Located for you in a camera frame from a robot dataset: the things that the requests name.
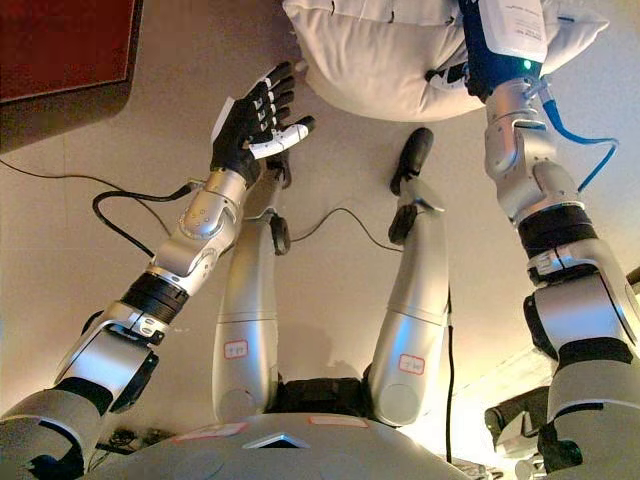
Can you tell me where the cream fringed pillow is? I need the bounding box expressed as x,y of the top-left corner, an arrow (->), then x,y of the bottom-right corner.
282,0 -> 611,122

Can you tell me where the black hanging body cable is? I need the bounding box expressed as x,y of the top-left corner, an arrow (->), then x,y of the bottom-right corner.
443,284 -> 457,464

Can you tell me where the thin black floor cable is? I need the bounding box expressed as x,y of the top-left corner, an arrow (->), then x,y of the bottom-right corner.
0,157 -> 404,252

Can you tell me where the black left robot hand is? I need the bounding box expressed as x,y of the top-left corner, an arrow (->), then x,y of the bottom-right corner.
209,61 -> 317,189

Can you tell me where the grey robot torso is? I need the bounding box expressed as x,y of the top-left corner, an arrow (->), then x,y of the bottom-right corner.
82,377 -> 489,480

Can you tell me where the thick black wrist cable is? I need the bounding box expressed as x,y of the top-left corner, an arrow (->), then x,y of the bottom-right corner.
91,181 -> 202,257

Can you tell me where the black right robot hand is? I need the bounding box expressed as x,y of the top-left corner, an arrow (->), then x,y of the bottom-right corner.
424,0 -> 549,101

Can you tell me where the silver robot leg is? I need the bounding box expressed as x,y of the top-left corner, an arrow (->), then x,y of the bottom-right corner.
211,149 -> 294,427
366,127 -> 452,427

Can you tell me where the silver right robot leg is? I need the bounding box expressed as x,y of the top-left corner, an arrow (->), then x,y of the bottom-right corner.
366,127 -> 452,427

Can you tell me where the silver left robot leg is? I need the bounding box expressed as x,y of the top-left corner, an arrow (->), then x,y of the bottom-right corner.
211,149 -> 294,427

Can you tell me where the blue wrist cable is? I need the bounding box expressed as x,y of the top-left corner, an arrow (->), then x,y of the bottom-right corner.
529,74 -> 621,194

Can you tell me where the red-brown wooden cabinet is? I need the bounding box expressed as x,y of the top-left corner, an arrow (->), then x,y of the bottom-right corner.
0,0 -> 145,154

